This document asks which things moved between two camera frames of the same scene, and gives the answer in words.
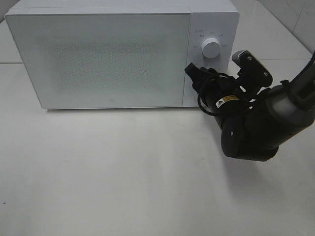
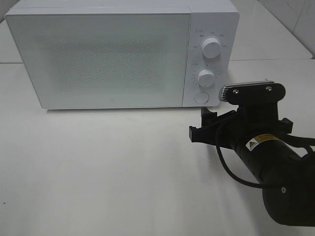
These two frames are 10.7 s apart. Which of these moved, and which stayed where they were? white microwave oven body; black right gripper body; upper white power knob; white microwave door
Moved: black right gripper body
Stayed: upper white power knob; white microwave door; white microwave oven body
